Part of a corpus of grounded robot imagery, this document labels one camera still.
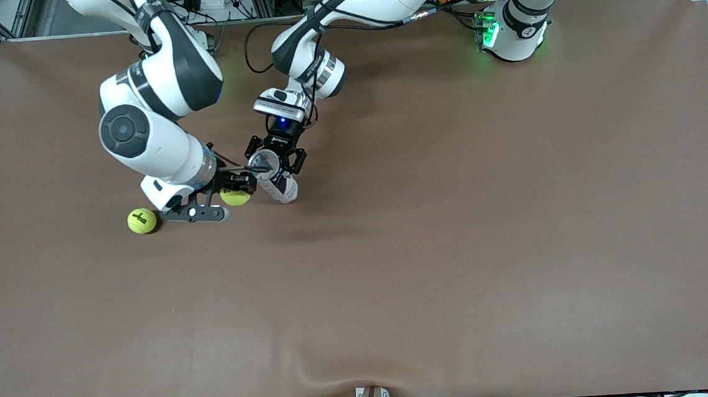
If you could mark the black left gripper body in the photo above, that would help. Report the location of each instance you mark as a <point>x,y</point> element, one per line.
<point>280,142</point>

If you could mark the tennis ball Roland Garros print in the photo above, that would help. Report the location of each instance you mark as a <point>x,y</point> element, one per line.
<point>237,198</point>

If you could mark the clear tennis ball can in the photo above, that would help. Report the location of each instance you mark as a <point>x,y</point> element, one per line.
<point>281,188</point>

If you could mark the tennis ball Wilson print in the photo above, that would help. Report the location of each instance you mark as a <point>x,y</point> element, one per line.
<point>142,221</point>

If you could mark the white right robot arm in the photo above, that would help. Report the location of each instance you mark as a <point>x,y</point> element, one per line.
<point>157,144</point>

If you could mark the white power strip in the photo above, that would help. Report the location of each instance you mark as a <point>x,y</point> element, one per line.
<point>219,13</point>

